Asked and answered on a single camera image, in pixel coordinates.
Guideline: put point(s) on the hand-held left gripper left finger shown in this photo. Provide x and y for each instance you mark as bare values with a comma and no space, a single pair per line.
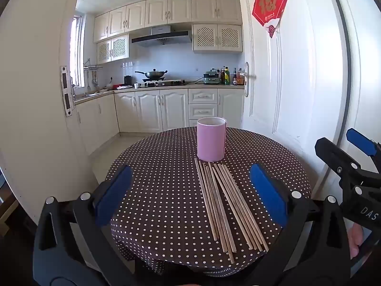
114,196

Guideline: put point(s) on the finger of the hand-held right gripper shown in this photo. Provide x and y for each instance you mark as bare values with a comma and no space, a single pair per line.
330,152
360,141

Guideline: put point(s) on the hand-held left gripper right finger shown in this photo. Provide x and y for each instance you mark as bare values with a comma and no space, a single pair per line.
268,196

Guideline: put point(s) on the bundle of wooden chopsticks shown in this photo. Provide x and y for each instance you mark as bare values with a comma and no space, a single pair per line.
218,214

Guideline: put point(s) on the pink cylindrical utensil holder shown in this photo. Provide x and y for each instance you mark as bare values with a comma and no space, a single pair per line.
211,143

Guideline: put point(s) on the person's right hand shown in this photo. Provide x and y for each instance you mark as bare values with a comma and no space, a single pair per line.
355,241

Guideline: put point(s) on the brown polka dot tablecloth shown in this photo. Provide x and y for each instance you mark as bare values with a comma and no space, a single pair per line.
166,184

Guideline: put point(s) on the white door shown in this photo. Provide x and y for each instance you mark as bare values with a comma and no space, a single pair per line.
297,80

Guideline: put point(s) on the cream lower kitchen cabinets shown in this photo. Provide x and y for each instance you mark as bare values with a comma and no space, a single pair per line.
148,110

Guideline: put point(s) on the cream kitchen cabinets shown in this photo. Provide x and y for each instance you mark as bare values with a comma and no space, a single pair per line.
148,110
178,7

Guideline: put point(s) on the cream kitchen drawer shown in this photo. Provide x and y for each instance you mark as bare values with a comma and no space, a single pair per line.
202,96
202,111
192,123

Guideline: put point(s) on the black kettle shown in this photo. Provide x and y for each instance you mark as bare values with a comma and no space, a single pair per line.
128,80

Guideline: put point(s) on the kitchen countertop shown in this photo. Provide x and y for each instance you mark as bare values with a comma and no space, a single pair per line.
208,86

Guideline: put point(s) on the gas stove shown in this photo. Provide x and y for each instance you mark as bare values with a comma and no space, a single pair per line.
166,82

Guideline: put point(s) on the row of condiment bottles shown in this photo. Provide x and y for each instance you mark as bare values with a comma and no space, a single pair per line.
226,77

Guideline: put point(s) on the metal wok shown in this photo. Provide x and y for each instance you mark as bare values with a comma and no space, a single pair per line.
154,74

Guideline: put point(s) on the small lattice door cabinet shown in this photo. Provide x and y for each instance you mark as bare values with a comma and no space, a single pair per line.
113,49

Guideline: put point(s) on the kitchen window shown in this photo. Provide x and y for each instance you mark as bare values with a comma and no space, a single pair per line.
78,53

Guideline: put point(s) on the red paper door decoration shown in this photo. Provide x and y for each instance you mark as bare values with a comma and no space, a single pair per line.
269,3

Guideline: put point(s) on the wide lattice door cabinet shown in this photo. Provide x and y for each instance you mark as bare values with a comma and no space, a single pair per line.
217,37

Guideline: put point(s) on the range hood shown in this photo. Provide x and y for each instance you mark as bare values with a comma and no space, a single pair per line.
162,37

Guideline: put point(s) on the cream upper kitchen cabinets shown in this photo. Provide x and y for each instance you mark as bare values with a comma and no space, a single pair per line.
178,7

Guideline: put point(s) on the door frame latch plate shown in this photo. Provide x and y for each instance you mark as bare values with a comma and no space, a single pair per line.
67,91

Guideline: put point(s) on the wall utensil rack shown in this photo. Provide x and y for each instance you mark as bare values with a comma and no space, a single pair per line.
92,67

